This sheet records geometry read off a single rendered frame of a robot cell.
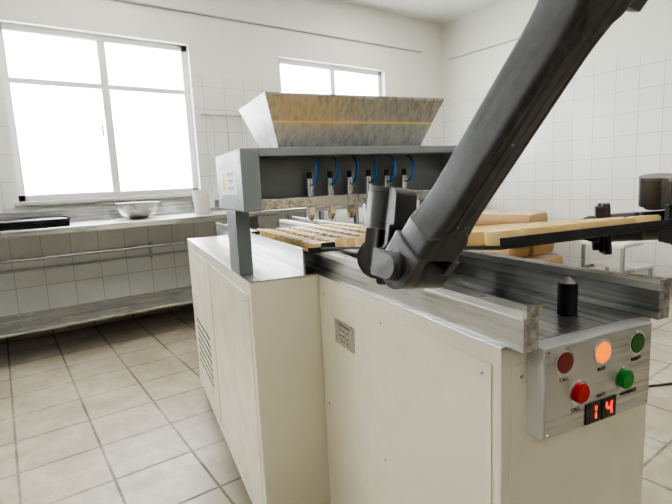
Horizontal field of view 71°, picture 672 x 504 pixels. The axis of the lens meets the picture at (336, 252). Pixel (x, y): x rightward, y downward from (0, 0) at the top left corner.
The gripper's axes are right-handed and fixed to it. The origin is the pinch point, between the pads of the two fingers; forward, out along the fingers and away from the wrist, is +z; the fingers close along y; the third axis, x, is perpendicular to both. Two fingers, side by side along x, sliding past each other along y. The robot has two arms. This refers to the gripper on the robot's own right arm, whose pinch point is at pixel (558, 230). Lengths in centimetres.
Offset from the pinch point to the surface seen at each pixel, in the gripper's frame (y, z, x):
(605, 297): -11.6, -6.1, 13.7
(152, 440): -85, 161, -49
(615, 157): 43, -86, -412
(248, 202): 12, 71, 4
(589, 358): -17.5, -1.0, 31.1
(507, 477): -34, 11, 37
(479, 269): -8.9, 16.8, -9.4
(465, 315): -10.8, 16.4, 32.2
